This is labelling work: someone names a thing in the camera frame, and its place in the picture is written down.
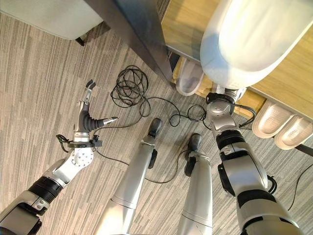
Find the dark grey cabinet panel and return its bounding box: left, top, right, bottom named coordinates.
left=80, top=0, right=182, bottom=85

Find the left silver robot leg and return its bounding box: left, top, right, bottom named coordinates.
left=93, top=117, right=162, bottom=235

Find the white upholstered seat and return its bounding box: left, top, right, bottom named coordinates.
left=0, top=0, right=105, bottom=47

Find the right silver robot leg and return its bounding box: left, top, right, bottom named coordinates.
left=176, top=133, right=214, bottom=235

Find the thin black floor cable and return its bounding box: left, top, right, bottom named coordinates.
left=287, top=161, right=313, bottom=212

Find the long black coiled cable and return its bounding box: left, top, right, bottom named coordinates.
left=110, top=64, right=209, bottom=185

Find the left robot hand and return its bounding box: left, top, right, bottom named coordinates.
left=72, top=79, right=119, bottom=142

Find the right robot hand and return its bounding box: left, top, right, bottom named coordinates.
left=221, top=86, right=247, bottom=101

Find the silver robot leg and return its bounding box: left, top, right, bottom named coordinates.
left=93, top=117, right=162, bottom=235
left=176, top=133, right=214, bottom=235

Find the large white slipper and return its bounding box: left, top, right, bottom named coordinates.
left=200, top=0, right=313, bottom=90

